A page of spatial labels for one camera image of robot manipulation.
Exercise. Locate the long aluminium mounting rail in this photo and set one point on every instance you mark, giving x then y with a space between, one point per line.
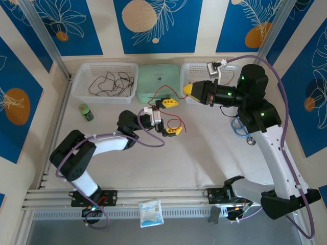
166 195

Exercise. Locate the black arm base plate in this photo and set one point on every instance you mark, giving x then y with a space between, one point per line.
213 195
112 197

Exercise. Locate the white blue printed sachet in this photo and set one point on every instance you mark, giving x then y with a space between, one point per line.
150 213

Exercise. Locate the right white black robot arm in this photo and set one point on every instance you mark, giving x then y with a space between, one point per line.
276 158

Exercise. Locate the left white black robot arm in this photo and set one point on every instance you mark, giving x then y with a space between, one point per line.
84 182

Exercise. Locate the white perforated plastic basket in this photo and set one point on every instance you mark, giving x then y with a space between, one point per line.
84 71
194 70

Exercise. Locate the small green lidded bottle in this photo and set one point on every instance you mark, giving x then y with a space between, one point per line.
86 112

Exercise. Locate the small controller circuit board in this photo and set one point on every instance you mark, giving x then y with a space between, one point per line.
89 211
237 209

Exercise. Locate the aluminium frame post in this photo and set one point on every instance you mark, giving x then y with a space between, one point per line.
276 28
43 33

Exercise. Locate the blue stethoscope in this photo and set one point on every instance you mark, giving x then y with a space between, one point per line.
251 141

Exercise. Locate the aluminium side rail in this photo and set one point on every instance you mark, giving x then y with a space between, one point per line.
65 97

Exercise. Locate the dark grey plastic clip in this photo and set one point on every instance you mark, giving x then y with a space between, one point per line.
214 215

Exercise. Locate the mint green zip pouch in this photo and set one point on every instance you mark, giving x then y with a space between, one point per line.
153 76

